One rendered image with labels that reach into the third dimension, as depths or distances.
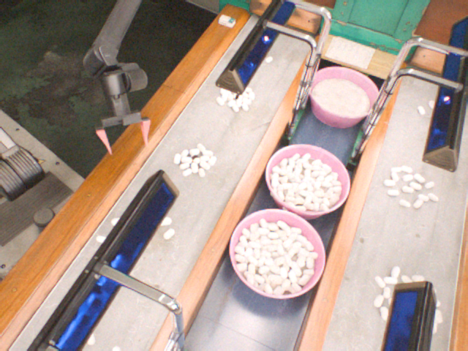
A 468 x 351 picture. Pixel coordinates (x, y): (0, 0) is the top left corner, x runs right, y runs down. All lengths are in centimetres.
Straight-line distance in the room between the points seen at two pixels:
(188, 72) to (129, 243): 92
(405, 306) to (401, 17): 120
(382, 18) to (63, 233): 138
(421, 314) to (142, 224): 54
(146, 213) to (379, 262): 72
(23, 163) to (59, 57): 166
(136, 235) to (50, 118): 182
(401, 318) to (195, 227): 62
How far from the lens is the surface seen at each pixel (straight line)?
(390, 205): 142
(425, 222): 144
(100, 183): 132
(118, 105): 116
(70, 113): 261
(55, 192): 169
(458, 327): 130
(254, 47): 122
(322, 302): 118
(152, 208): 87
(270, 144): 141
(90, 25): 321
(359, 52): 184
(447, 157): 113
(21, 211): 169
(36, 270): 123
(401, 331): 86
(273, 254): 123
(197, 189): 131
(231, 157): 139
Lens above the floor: 183
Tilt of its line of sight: 54 degrees down
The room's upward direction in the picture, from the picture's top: 8 degrees clockwise
